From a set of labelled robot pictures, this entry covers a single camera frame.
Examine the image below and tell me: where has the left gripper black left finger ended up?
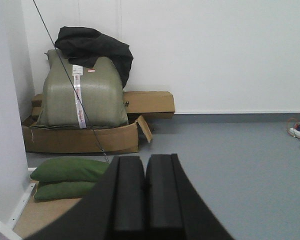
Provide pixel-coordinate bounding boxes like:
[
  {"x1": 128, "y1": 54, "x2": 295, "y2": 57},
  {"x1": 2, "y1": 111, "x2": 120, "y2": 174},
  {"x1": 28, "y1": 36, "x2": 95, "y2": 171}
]
[{"x1": 22, "y1": 155, "x2": 146, "y2": 240}]

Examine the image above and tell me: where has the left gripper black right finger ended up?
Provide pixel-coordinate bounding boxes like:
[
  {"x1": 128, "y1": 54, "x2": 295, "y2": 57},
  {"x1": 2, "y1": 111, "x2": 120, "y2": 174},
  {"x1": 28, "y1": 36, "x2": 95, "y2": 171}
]
[{"x1": 144, "y1": 153, "x2": 235, "y2": 240}]

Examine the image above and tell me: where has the open cardboard box front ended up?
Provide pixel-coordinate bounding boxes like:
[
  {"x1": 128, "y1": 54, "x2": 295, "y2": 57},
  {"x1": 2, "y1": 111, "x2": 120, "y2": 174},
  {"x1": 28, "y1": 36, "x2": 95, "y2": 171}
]
[{"x1": 22, "y1": 115, "x2": 153, "y2": 154}]

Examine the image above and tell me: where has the upper green sandbag far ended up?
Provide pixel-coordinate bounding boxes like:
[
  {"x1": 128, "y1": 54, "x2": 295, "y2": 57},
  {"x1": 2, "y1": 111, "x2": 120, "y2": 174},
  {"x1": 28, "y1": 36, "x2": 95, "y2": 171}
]
[{"x1": 30, "y1": 157, "x2": 109, "y2": 183}]

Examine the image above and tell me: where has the green sandbag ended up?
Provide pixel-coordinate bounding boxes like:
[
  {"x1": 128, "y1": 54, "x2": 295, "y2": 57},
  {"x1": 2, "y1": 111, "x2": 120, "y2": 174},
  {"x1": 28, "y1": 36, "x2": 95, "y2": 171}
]
[
  {"x1": 34, "y1": 181, "x2": 96, "y2": 201},
  {"x1": 30, "y1": 157, "x2": 109, "y2": 183}
]

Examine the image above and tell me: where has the lower green sandbag far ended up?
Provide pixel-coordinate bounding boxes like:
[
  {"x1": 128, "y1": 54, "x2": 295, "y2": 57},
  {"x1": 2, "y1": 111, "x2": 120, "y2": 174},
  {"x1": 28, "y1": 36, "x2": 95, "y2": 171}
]
[{"x1": 34, "y1": 181, "x2": 96, "y2": 201}]

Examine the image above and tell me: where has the plywood base platform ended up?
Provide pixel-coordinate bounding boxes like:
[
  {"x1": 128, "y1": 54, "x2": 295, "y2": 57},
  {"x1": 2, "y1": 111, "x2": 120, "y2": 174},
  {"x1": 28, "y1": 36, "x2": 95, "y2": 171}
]
[{"x1": 13, "y1": 187, "x2": 81, "y2": 238}]

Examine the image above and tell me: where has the cardboard box behind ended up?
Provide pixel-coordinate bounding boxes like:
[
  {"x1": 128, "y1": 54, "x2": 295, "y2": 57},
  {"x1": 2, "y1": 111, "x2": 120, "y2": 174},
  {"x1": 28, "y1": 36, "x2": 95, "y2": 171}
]
[{"x1": 32, "y1": 90, "x2": 175, "y2": 128}]

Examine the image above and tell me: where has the olive woven sack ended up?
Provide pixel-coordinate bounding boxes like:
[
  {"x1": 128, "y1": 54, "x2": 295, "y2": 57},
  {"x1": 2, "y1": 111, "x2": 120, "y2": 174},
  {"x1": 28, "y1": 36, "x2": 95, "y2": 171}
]
[{"x1": 37, "y1": 49, "x2": 123, "y2": 128}]

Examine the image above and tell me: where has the black cloth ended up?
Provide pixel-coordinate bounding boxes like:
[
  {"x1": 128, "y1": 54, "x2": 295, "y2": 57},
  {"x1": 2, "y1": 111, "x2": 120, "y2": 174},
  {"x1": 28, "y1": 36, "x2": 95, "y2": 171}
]
[{"x1": 55, "y1": 26, "x2": 134, "y2": 87}]

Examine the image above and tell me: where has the steel guy wire with turnbuckle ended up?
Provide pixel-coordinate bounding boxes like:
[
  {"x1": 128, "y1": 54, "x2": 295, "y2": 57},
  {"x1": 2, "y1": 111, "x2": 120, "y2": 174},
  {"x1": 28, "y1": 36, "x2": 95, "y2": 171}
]
[{"x1": 32, "y1": 0, "x2": 111, "y2": 165}]

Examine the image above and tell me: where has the white wooden door frame stand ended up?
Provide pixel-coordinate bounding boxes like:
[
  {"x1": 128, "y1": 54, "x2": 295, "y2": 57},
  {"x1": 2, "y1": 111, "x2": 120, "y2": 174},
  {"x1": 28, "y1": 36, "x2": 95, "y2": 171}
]
[{"x1": 0, "y1": 0, "x2": 35, "y2": 240}]

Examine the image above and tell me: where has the orange cable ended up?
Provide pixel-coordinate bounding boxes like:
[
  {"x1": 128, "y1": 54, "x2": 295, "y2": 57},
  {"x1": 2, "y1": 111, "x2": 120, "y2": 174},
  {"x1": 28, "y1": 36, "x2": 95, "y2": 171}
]
[{"x1": 286, "y1": 118, "x2": 300, "y2": 138}]

